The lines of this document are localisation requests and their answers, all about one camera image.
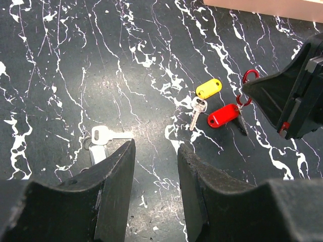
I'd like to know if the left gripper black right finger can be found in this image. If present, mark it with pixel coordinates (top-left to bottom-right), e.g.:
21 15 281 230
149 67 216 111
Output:
178 145 322 241

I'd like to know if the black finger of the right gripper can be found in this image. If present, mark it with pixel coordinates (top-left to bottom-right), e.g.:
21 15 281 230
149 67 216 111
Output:
242 41 311 128

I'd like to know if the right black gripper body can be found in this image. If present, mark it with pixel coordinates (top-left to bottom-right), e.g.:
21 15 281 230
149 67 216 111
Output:
277 33 322 140

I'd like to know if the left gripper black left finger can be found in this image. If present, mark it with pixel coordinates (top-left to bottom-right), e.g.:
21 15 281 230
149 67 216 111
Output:
1 140 136 241

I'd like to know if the red carabiner keyring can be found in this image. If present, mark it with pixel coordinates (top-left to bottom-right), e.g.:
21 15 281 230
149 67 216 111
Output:
242 69 260 84

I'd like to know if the key with red tag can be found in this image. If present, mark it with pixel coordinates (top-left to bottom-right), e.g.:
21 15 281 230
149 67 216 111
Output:
207 95 252 136

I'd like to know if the key with yellow tag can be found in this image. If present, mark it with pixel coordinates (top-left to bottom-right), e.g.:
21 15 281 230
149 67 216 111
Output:
189 79 222 131

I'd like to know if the peach desk organizer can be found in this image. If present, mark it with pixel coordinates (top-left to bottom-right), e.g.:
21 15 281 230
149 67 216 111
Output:
203 0 322 23

